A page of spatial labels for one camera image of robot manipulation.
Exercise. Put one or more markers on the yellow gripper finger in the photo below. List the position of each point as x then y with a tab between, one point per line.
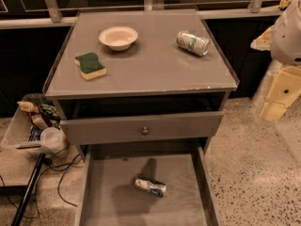
263	42
285	89

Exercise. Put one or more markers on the silver blue redbull can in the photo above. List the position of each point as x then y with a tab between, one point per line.
153	187

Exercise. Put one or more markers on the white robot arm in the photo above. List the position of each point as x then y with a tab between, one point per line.
283	40

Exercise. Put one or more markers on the green and white soda can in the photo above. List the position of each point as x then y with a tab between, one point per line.
196	45

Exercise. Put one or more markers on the grey drawer cabinet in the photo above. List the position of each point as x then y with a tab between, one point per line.
152	77

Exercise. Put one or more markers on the round brass drawer knob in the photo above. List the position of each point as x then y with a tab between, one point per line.
145	131

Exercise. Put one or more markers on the grey top drawer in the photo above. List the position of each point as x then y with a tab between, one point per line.
129	129

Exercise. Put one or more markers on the open grey middle drawer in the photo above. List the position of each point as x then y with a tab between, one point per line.
110	197

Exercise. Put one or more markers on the white diagonal pole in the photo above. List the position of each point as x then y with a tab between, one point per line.
265	84

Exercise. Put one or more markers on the yellow object on railing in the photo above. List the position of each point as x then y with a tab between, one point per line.
283	4

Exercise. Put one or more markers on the metal window railing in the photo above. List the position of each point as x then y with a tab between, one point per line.
16	14

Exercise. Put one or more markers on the white paper bowl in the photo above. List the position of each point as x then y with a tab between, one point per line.
118	38

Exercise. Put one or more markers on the green and yellow sponge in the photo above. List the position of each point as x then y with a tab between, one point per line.
90	66

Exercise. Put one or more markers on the clear plastic cup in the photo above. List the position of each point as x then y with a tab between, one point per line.
53	139

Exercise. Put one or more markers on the colourful snack bags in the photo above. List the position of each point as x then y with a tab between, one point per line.
42	116

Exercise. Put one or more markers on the clear plastic storage bin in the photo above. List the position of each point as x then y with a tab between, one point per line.
22	136

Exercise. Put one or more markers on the black metal stand leg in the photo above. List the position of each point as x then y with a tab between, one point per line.
28	191

